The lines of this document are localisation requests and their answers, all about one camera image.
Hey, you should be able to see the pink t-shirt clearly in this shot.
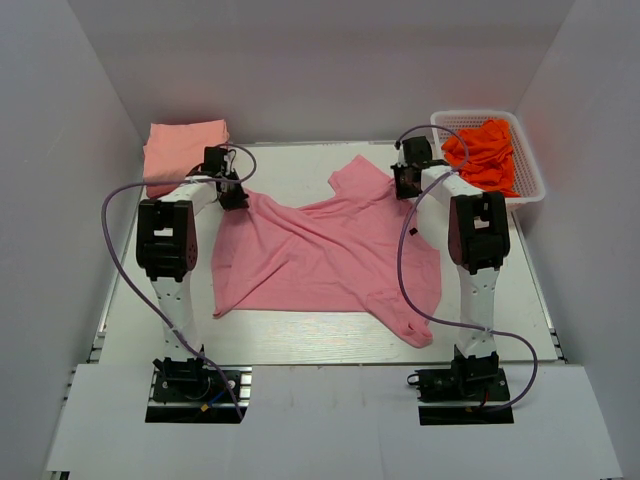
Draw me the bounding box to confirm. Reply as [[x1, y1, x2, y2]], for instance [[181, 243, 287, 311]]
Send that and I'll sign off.
[[145, 181, 180, 199], [211, 156, 442, 348]]

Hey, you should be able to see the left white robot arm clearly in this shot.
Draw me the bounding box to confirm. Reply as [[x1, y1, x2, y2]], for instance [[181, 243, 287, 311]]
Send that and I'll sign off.
[[136, 143, 249, 361]]

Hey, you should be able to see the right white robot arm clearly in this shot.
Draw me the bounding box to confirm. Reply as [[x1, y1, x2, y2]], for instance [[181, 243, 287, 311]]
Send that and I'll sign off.
[[391, 135, 510, 360]]

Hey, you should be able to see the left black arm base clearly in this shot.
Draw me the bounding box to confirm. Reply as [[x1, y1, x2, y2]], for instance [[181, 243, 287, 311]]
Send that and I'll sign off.
[[145, 358, 252, 425]]

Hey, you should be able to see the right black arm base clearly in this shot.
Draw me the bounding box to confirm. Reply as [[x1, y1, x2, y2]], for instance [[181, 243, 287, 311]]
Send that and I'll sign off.
[[407, 368, 514, 426]]

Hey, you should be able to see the orange crumpled t-shirt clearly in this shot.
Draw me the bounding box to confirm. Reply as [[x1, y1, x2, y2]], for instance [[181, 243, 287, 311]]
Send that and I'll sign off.
[[458, 119, 519, 198]]

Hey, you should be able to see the folded salmon t-shirt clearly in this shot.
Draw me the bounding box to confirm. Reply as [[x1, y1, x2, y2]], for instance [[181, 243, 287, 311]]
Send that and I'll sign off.
[[143, 120, 230, 182]]

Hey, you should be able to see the folded pink t-shirt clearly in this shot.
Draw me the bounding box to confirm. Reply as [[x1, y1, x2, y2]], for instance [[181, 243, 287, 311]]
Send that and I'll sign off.
[[145, 181, 180, 199]]

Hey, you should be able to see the white plastic basket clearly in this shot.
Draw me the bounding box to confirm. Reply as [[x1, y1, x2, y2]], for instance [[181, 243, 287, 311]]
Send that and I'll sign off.
[[431, 110, 545, 209]]

